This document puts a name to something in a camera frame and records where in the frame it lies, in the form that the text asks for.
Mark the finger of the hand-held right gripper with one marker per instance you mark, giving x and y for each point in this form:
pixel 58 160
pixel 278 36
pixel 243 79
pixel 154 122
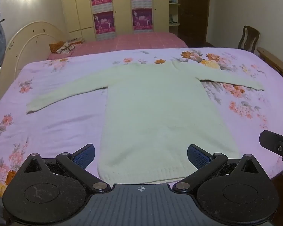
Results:
pixel 272 141

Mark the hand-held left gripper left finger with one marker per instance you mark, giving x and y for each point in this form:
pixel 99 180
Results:
pixel 85 157

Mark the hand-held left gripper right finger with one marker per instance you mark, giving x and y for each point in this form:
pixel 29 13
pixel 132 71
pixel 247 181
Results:
pixel 198 157

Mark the pale green knit sweater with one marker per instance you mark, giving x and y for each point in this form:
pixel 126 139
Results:
pixel 155 110

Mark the floral lilac bed sheet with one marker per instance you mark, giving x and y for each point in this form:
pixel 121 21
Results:
pixel 61 122

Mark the dark wooden chair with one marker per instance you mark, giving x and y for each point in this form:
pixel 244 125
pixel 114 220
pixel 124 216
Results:
pixel 248 38

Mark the orange cloth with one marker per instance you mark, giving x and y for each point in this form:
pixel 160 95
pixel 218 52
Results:
pixel 53 47

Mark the small stack of folded items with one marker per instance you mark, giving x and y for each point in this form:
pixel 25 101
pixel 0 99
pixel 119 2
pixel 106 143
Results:
pixel 76 40

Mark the pink checked bed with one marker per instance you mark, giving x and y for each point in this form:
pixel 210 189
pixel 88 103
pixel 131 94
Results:
pixel 143 41

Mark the cream arched headboard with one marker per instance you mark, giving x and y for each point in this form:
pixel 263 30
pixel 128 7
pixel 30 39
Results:
pixel 26 42

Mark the dark shelf ornament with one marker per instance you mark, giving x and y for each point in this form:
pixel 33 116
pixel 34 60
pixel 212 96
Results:
pixel 172 19

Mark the dark wooden door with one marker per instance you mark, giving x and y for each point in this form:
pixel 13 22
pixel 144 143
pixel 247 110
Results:
pixel 193 11

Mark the cream corner shelf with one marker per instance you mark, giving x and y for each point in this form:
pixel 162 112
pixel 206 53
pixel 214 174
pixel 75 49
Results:
pixel 174 9

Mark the cream wardrobe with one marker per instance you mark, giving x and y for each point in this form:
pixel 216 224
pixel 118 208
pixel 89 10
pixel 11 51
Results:
pixel 122 4

